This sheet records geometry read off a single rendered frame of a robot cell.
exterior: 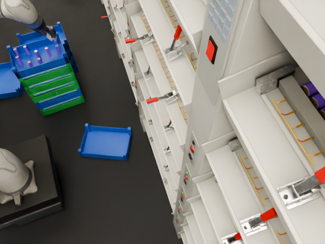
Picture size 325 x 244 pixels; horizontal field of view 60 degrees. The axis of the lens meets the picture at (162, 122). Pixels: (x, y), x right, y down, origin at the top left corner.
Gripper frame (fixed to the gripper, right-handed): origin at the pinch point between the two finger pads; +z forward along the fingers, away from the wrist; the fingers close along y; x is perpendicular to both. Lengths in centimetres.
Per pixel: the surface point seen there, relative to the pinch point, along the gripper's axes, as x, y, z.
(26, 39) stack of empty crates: 8.1, -32.8, 30.1
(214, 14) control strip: -43, 81, -123
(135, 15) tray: -10, 58, -54
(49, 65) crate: -17.8, 1.7, -1.6
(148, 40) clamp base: -23, 65, -61
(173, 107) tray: -47, 76, -72
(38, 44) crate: -3.5, -9.9, 5.3
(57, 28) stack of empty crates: 19.2, -12.9, 33.4
